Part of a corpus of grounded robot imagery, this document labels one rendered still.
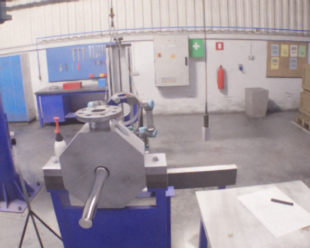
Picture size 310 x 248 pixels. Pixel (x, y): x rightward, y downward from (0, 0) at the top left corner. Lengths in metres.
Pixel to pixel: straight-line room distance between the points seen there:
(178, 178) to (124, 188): 0.54
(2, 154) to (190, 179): 2.24
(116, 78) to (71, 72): 3.29
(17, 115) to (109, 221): 5.74
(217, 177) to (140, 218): 0.67
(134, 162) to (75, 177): 0.35
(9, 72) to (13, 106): 0.85
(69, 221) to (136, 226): 0.43
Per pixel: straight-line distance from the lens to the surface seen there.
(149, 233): 1.80
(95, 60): 6.74
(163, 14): 6.71
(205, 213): 1.55
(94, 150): 1.50
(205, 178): 2.03
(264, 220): 1.53
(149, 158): 1.62
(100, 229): 1.81
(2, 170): 3.46
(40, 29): 7.31
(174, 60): 6.32
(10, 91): 7.16
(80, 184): 1.61
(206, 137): 2.46
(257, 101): 6.63
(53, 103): 6.47
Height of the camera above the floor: 1.77
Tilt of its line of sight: 16 degrees down
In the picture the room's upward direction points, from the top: 3 degrees counter-clockwise
